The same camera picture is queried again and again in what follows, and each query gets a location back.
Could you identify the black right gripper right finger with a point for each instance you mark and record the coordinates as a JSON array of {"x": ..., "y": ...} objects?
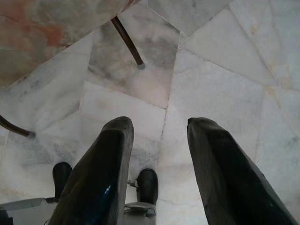
[{"x": 227, "y": 182}]

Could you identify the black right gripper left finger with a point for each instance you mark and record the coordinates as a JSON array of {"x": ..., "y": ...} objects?
[{"x": 100, "y": 178}]

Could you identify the robot left leg with foot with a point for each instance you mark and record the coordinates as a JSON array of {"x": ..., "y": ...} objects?
[{"x": 61, "y": 174}]

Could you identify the robot leg with foot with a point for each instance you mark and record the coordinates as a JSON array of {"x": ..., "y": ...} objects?
[
  {"x": 147, "y": 185},
  {"x": 61, "y": 174}
]

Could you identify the robot right leg with foot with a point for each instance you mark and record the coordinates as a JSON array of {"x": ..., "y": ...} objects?
[{"x": 147, "y": 185}]

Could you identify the brown table leg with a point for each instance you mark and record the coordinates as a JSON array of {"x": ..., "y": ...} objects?
[
  {"x": 127, "y": 42},
  {"x": 16, "y": 127}
]

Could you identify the marbled table top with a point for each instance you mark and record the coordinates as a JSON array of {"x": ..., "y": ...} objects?
[{"x": 35, "y": 35}]

